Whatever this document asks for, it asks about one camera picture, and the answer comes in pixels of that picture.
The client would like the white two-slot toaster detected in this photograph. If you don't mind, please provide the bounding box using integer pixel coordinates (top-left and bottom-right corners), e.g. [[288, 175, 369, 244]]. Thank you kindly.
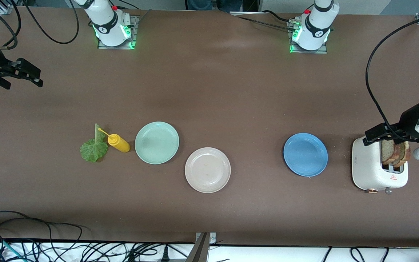
[[352, 135, 409, 194]]

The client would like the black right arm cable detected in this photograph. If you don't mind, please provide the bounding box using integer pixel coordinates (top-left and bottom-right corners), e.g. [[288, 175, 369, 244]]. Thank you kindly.
[[0, 0, 80, 50]]

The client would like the mint green plate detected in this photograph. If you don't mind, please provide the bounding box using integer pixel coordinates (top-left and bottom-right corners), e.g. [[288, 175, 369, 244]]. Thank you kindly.
[[135, 122, 180, 165]]

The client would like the black braided base cable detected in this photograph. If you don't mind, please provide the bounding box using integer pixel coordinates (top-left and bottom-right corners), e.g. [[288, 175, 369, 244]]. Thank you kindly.
[[237, 15, 294, 30]]

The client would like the yellow mustard squeeze bottle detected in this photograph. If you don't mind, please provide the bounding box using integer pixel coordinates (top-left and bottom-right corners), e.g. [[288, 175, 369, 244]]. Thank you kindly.
[[98, 128, 131, 153]]

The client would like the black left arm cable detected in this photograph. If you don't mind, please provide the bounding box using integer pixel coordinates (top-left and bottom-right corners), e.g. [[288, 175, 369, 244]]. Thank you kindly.
[[365, 15, 419, 140]]

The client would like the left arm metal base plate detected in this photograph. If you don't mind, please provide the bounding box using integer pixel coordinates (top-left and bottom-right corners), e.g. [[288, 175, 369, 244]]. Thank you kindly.
[[290, 20, 328, 54]]

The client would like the green lettuce leaf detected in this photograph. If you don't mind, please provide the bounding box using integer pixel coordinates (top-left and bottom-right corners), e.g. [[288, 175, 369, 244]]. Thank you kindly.
[[80, 123, 109, 163]]

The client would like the person in blue jeans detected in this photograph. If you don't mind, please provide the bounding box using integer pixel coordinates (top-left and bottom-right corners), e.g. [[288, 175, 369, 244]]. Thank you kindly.
[[187, 0, 244, 12]]

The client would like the beige plate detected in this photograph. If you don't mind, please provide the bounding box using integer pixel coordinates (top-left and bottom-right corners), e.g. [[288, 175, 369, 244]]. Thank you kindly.
[[185, 147, 231, 194]]

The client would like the blue plate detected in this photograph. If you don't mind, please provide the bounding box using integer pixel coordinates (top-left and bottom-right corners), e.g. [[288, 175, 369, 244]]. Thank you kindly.
[[283, 133, 328, 178]]

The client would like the grey metal table bracket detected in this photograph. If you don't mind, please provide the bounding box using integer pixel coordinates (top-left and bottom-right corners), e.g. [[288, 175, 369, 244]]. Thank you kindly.
[[186, 232, 217, 262]]

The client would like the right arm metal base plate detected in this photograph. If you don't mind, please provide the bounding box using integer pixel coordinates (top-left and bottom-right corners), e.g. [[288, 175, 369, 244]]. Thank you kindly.
[[97, 15, 137, 49]]

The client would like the brown bread slice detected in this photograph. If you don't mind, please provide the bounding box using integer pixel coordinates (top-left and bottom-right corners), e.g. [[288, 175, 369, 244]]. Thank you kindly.
[[381, 140, 396, 165], [394, 142, 411, 168]]

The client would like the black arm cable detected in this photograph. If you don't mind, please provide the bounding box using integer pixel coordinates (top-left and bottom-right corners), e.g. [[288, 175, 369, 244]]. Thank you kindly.
[[365, 15, 419, 140], [0, 0, 80, 50]]

